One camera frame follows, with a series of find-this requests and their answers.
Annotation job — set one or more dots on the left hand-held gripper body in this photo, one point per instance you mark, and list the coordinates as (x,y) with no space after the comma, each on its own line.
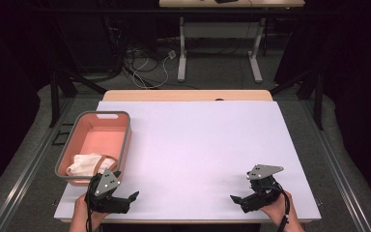
(109,203)

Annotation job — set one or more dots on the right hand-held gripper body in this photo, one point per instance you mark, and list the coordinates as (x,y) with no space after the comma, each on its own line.
(264,193)

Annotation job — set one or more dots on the cream baby bodysuit brown trim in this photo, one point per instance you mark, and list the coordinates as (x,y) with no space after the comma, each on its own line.
(83,164)

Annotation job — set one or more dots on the pink plastic basket grey rim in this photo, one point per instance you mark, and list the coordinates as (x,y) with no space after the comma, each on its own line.
(103,138)

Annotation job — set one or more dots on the person's right hand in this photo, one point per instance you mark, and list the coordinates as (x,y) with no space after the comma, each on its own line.
(280,212)

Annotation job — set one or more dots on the person's left hand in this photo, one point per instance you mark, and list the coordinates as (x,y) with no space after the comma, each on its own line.
(82,214)

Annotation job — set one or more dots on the black metal stand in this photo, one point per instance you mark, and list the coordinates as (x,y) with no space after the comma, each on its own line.
(54,96)
(318,96)

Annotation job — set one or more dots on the light wooden table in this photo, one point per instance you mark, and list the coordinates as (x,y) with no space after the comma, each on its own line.
(186,95)

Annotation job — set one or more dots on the dark curtain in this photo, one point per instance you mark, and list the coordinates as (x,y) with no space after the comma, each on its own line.
(360,96)
(6,96)

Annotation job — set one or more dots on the white power adapter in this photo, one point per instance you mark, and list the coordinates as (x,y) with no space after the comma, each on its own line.
(172,54)

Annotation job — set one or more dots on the wooden desk white legs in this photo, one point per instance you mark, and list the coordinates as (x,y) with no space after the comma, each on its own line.
(270,3)

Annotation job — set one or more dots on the black device on desk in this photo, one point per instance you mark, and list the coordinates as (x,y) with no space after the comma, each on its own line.
(226,1)

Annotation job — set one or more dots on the grey metal floor rail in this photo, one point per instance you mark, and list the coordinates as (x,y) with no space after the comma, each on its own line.
(32,164)
(335,167)

